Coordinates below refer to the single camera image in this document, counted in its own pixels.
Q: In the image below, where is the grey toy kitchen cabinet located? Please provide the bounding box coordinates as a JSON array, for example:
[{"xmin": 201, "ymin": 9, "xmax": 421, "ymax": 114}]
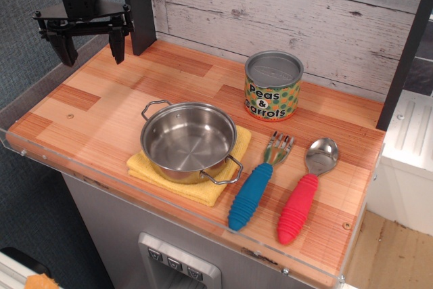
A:
[{"xmin": 64, "ymin": 175, "xmax": 308, "ymax": 288}]

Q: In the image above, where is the orange cloth corner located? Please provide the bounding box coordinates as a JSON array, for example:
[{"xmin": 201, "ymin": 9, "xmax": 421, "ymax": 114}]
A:
[{"xmin": 24, "ymin": 273, "xmax": 60, "ymax": 289}]

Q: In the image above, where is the stainless steel pot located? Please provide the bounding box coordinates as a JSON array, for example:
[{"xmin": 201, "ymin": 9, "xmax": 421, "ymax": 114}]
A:
[{"xmin": 140, "ymin": 99, "xmax": 243, "ymax": 185}]

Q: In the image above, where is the red handled metal spoon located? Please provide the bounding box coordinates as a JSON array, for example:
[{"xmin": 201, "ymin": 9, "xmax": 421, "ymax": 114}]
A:
[{"xmin": 277, "ymin": 138, "xmax": 339, "ymax": 245}]

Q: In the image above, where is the black vertical post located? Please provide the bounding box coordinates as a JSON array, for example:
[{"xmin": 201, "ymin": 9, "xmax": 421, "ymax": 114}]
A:
[
  {"xmin": 376, "ymin": 0, "xmax": 432, "ymax": 131},
  {"xmin": 125, "ymin": 0, "xmax": 156, "ymax": 55}
]

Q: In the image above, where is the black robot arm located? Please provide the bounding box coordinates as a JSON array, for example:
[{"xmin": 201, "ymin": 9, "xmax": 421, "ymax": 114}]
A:
[{"xmin": 32, "ymin": 0, "xmax": 134, "ymax": 67}]

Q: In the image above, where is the clear acrylic guard rail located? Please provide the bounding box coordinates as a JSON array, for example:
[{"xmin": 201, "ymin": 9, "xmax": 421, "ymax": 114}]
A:
[{"xmin": 1, "ymin": 41, "xmax": 384, "ymax": 288}]

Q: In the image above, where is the yellow folded cloth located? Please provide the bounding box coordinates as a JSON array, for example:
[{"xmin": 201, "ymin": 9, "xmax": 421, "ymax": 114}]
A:
[{"xmin": 127, "ymin": 126, "xmax": 252, "ymax": 207}]

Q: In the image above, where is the peas and carrots can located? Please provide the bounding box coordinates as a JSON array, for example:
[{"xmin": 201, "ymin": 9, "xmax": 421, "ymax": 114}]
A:
[{"xmin": 244, "ymin": 50, "xmax": 304, "ymax": 122}]

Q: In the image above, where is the black right vertical post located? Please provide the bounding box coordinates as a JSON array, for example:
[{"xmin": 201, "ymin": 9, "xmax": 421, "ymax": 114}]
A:
[{"xmin": 376, "ymin": 0, "xmax": 432, "ymax": 131}]

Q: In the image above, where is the white toy sink unit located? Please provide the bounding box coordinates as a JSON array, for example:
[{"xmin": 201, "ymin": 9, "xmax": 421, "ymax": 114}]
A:
[{"xmin": 367, "ymin": 90, "xmax": 432, "ymax": 235}]

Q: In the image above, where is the silver dispenser button panel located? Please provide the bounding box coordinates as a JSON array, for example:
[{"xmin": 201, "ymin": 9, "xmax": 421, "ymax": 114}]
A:
[{"xmin": 138, "ymin": 232, "xmax": 223, "ymax": 288}]

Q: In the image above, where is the blue handled metal fork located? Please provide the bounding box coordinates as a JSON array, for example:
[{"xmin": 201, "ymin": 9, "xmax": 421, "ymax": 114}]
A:
[{"xmin": 228, "ymin": 131, "xmax": 295, "ymax": 231}]

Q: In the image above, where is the black left vertical post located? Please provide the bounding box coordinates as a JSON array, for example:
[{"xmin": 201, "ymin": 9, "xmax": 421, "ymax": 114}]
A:
[{"xmin": 125, "ymin": 0, "xmax": 156, "ymax": 55}]

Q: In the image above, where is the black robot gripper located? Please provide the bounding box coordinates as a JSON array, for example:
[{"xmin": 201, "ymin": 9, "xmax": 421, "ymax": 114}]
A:
[{"xmin": 32, "ymin": 0, "xmax": 134, "ymax": 67}]

